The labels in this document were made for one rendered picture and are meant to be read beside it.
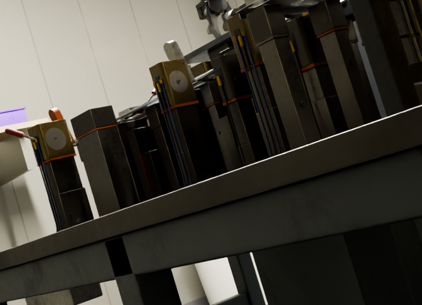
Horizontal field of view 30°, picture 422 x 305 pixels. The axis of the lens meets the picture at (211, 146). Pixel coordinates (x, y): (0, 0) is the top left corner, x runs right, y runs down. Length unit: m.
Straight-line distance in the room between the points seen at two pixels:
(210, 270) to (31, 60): 1.73
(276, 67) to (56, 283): 0.67
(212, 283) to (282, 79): 3.35
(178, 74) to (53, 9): 3.32
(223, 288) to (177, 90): 2.80
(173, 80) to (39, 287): 0.62
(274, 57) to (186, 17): 4.36
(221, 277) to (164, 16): 2.02
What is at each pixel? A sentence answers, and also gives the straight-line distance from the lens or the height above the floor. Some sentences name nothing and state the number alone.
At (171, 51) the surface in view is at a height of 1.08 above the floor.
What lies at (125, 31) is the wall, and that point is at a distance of 5.50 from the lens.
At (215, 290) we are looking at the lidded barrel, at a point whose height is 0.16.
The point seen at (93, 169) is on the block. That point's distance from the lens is 2.36.
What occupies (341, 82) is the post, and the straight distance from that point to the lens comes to 1.61.
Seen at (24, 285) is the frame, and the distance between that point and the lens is 1.90.
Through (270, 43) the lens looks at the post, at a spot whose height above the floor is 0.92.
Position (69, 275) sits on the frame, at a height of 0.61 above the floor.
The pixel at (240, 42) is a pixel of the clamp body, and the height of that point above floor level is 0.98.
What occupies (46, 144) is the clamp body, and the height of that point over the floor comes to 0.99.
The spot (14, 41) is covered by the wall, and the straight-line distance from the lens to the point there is 5.11.
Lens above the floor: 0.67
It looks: 4 degrees up
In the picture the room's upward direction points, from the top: 17 degrees counter-clockwise
